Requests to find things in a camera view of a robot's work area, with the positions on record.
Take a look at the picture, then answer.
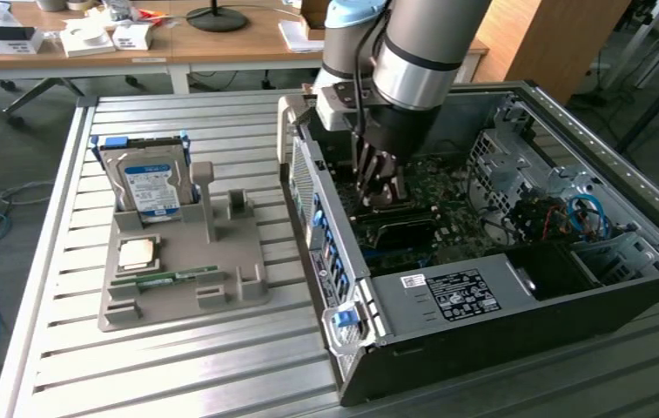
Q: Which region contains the grey floor cable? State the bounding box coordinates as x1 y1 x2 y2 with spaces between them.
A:
0 180 54 206

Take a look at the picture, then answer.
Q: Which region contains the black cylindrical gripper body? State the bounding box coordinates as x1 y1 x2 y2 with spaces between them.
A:
360 105 444 163

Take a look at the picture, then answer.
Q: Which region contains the grey plastic parts rack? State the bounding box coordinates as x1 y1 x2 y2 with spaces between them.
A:
94 161 274 333

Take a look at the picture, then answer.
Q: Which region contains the small white labelled box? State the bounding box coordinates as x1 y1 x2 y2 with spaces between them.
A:
110 24 153 51

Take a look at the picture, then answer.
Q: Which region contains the green motherboard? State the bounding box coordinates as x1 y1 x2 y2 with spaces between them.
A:
328 150 509 278

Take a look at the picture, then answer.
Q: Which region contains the red wire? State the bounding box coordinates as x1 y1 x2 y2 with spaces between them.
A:
540 204 560 240

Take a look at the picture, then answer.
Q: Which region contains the brown cardboard box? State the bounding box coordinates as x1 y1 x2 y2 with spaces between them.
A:
298 0 329 40

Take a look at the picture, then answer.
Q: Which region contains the open black PC case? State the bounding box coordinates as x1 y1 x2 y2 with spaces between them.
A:
274 80 659 408

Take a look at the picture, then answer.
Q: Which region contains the black round lamp base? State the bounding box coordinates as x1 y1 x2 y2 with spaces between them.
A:
185 0 248 33

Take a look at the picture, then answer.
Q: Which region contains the graphics card with metal bracket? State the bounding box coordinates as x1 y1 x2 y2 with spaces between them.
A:
356 217 444 252

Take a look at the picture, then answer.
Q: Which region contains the white paper stack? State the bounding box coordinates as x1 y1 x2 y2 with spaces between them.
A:
277 19 325 53

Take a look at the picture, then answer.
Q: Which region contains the blue expansion slot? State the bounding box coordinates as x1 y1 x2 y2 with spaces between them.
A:
361 246 417 259

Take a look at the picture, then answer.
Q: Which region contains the perforated metal drive cage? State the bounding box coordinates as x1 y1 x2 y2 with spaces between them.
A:
465 128 560 210

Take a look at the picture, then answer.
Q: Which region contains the wooden cabinet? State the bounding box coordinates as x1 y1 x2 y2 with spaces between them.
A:
470 0 632 105

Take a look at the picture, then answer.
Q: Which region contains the white tape roll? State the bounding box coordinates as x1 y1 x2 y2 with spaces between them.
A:
66 25 108 44

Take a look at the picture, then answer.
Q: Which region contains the white box with black insert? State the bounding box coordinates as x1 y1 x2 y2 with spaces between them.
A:
0 24 45 56

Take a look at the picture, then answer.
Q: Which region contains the blue SATA wire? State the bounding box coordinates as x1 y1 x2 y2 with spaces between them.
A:
564 193 613 243

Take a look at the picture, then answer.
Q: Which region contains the grey power supply unit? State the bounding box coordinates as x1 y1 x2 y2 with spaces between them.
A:
366 254 538 339

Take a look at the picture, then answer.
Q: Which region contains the flat white box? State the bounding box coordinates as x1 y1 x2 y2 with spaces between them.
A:
58 22 116 58

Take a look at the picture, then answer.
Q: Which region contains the green RAM stick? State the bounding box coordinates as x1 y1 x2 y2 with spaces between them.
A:
110 266 220 288

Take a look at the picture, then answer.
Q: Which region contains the silver CPU chip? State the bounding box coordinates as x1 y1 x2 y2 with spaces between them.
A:
117 239 156 269

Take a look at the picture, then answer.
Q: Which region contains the blue case release latch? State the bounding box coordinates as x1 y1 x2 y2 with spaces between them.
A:
330 307 358 328

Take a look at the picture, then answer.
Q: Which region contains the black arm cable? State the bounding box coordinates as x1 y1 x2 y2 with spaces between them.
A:
353 8 392 137

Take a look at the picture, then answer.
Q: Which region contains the long wooden desk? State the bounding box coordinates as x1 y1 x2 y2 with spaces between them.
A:
0 0 490 95

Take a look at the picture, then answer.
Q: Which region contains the hard disk in blue caddy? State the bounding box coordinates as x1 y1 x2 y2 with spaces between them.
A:
88 130 200 226

